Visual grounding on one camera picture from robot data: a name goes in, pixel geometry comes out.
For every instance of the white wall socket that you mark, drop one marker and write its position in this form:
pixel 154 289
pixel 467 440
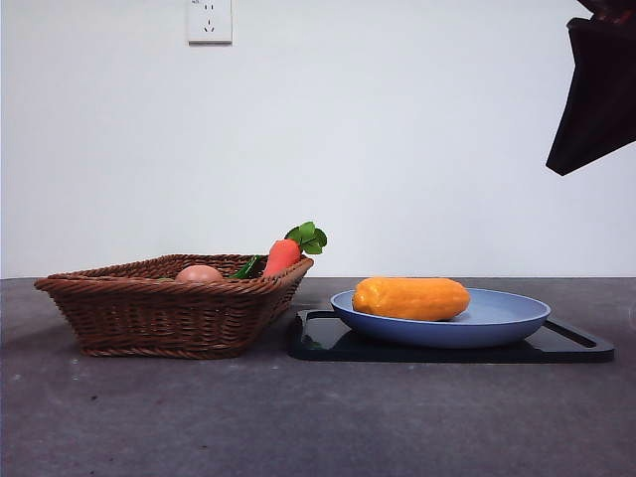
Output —
pixel 208 22

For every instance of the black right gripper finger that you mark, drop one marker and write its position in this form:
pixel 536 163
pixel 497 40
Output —
pixel 601 99

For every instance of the orange carrot with green leaves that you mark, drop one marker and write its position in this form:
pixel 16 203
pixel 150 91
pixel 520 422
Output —
pixel 282 256

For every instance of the green leafy vegetable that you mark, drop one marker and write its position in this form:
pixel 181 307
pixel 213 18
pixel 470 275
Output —
pixel 247 268

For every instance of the blue round plate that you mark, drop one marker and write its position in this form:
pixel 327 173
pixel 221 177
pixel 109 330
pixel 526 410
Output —
pixel 447 333

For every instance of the pale pink round vegetable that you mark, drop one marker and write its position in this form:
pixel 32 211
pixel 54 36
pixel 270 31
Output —
pixel 199 274

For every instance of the brown wicker basket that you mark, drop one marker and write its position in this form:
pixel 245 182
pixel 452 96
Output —
pixel 164 318

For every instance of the black rectangular tray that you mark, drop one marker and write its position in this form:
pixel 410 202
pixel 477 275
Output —
pixel 318 343

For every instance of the yellow-orange corn cob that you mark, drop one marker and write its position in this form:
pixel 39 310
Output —
pixel 412 298

